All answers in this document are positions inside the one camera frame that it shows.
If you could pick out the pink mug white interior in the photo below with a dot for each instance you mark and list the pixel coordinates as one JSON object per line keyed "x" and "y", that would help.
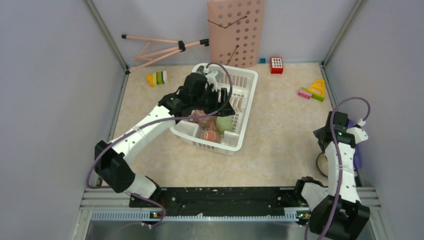
{"x": 211, "y": 134}

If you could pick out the yellow triangle toy block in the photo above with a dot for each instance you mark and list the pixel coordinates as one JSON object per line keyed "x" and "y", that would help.
{"x": 318, "y": 90}

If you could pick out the pink perforated board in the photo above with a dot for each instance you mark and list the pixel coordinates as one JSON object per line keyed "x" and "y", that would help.
{"x": 235, "y": 28}

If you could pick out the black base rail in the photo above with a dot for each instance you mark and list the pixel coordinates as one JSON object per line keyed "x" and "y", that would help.
{"x": 228, "y": 201}

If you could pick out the white plastic dish rack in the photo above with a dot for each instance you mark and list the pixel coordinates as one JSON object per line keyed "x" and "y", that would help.
{"x": 244, "y": 82}

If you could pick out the pink green toy brick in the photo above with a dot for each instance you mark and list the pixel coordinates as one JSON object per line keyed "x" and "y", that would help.
{"x": 307, "y": 94}

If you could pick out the light green mug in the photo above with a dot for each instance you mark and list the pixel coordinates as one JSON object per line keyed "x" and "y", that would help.
{"x": 223, "y": 123}

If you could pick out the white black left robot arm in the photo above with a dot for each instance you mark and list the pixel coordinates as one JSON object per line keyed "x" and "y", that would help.
{"x": 200, "y": 91}

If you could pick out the white plate green patterned rim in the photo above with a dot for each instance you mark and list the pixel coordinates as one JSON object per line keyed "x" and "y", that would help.
{"x": 200, "y": 70}

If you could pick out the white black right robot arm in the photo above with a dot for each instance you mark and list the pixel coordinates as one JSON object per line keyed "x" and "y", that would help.
{"x": 337, "y": 212}

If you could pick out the purple bottle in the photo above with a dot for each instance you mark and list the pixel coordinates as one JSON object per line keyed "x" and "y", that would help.
{"x": 357, "y": 162}

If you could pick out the striped colourful toy block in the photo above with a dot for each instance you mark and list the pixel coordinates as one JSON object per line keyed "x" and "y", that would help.
{"x": 157, "y": 78}

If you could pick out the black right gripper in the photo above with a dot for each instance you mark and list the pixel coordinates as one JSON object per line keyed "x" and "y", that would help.
{"x": 318, "y": 133}

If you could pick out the red white toy block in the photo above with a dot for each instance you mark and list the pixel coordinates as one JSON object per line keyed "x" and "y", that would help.
{"x": 276, "y": 65}

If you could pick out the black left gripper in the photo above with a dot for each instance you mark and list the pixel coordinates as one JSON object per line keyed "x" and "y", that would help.
{"x": 225, "y": 108}

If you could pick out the pink patterned mug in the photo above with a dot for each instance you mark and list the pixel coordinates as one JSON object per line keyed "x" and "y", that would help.
{"x": 199, "y": 117}

